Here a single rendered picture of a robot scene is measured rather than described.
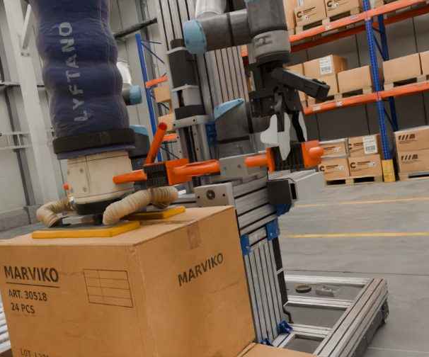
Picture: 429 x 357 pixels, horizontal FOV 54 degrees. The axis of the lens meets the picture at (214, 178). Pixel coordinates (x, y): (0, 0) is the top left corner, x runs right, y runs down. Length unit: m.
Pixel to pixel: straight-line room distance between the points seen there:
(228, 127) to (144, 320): 0.78
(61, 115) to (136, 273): 0.48
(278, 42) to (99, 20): 0.56
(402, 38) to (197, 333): 8.71
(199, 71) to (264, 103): 0.93
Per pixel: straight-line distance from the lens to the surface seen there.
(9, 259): 1.32
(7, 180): 11.50
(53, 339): 1.26
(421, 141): 7.94
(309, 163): 0.83
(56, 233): 1.20
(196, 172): 0.97
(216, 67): 1.76
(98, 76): 1.17
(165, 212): 1.17
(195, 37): 0.98
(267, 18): 0.88
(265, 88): 0.86
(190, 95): 1.72
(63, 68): 1.19
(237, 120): 1.48
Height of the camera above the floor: 1.11
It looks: 4 degrees down
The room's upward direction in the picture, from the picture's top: 10 degrees counter-clockwise
